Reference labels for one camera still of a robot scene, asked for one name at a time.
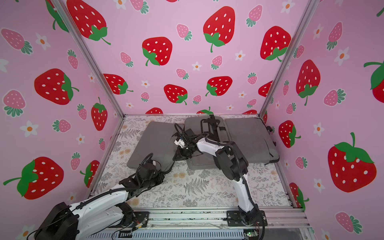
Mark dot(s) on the grey backpack with black straps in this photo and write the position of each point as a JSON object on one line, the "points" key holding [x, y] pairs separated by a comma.
{"points": [[209, 129]]}

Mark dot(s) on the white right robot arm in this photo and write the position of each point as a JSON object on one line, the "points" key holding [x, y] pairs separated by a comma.
{"points": [[233, 166]]}

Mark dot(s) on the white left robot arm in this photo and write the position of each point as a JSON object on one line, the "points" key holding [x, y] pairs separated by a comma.
{"points": [[108, 209]]}

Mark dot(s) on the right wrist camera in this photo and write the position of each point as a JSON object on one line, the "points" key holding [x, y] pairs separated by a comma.
{"points": [[184, 138]]}

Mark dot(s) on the grey laptop sleeve bag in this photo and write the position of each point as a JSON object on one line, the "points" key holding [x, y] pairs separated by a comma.
{"points": [[253, 139]]}

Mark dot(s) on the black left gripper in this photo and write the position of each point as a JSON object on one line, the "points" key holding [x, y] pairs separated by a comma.
{"points": [[160, 179]]}

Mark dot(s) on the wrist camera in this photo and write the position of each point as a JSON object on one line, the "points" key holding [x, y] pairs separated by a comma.
{"points": [[184, 138], [147, 171]]}

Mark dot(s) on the aluminium frame post left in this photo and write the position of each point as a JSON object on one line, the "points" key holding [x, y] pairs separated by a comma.
{"points": [[87, 54]]}

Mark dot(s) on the aluminium frame post right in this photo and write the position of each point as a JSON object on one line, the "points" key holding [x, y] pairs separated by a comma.
{"points": [[300, 30]]}

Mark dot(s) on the aluminium frame post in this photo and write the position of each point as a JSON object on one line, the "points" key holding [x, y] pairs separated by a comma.
{"points": [[87, 54], [300, 30]]}

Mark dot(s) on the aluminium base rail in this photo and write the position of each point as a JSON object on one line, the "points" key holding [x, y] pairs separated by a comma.
{"points": [[197, 224]]}

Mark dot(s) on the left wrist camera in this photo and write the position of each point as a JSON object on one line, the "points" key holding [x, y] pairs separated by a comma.
{"points": [[147, 171]]}

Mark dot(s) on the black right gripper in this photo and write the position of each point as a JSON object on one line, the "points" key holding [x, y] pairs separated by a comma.
{"points": [[182, 151]]}

